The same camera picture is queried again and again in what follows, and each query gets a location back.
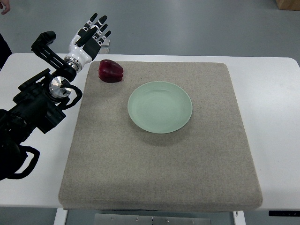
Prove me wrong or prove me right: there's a person's hand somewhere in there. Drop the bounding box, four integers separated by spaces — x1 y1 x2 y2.
0 0 11 15

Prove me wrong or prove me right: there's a metal base plate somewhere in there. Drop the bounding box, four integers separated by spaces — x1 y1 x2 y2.
93 214 211 225

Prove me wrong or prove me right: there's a pale green plate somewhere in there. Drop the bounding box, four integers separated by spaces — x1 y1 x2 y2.
127 81 193 134

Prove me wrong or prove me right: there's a cardboard box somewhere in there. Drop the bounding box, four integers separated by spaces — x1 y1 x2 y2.
276 0 300 11

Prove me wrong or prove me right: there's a dark red apple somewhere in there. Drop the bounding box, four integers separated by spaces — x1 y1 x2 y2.
98 59 124 83

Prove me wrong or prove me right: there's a clear plastic table clamp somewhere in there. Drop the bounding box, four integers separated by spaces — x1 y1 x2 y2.
99 39 110 54

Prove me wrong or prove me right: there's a person's dark clothing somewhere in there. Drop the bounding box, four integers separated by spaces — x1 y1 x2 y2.
0 34 12 69

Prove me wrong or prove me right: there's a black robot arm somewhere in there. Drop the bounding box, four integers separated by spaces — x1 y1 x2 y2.
0 31 83 180

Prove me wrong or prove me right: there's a black table control panel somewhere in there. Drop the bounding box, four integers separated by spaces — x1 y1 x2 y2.
269 210 300 217

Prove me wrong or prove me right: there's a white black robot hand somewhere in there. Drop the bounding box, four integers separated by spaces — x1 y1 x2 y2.
64 13 111 72

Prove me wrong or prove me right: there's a beige fabric cushion mat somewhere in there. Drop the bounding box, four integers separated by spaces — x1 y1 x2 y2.
58 62 263 212

